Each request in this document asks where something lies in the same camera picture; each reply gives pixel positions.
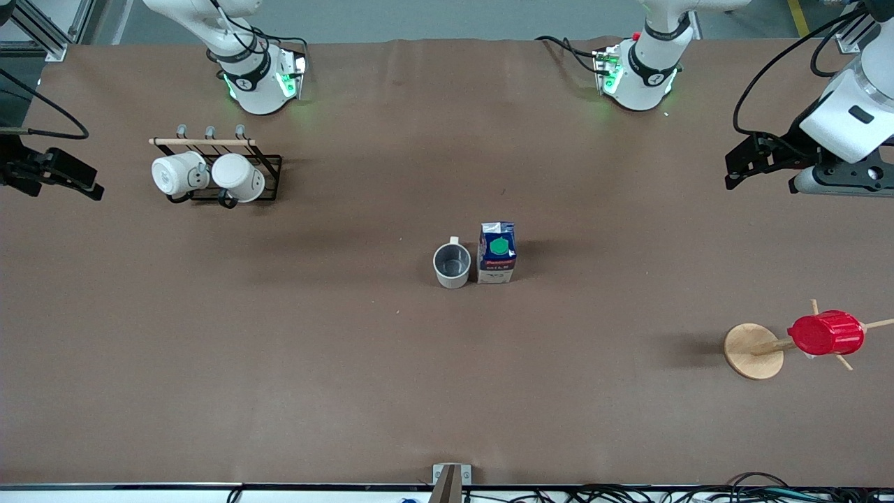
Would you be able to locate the blue milk carton green cap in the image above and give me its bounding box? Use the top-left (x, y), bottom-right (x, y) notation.
top-left (477, 221), bottom-right (518, 285)

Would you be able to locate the cream mug with grey inside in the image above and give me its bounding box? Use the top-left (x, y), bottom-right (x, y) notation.
top-left (433, 236), bottom-right (473, 290)

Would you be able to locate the red plastic cup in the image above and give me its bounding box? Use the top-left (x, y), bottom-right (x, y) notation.
top-left (787, 310), bottom-right (866, 356)

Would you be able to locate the white ceramic mug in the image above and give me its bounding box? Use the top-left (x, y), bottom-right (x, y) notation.
top-left (211, 154), bottom-right (267, 204)
top-left (152, 151), bottom-right (210, 198)

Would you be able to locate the wooden mug tree stand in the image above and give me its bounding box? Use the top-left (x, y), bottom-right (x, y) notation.
top-left (724, 299), bottom-right (894, 381)

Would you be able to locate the aluminium frame profile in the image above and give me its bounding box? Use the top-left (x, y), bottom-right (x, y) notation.
top-left (0, 0), bottom-right (96, 62)

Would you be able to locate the black wire mug rack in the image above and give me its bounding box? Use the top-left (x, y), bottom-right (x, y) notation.
top-left (149, 124), bottom-right (283, 210)

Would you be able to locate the black left arm base cable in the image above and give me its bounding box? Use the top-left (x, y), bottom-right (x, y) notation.
top-left (536, 35), bottom-right (603, 75)

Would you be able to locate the black arm base cable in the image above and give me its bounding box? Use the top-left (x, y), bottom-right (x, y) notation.
top-left (208, 0), bottom-right (309, 79)
top-left (536, 35), bottom-right (603, 75)

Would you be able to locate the black right arm base cable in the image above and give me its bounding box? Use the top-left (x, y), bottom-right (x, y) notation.
top-left (208, 0), bottom-right (309, 79)

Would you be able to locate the black cable bundle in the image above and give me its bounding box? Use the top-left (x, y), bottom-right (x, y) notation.
top-left (461, 472), bottom-right (894, 503)

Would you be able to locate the metal table edge bracket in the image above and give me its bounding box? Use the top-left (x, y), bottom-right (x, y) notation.
top-left (432, 463), bottom-right (472, 503)

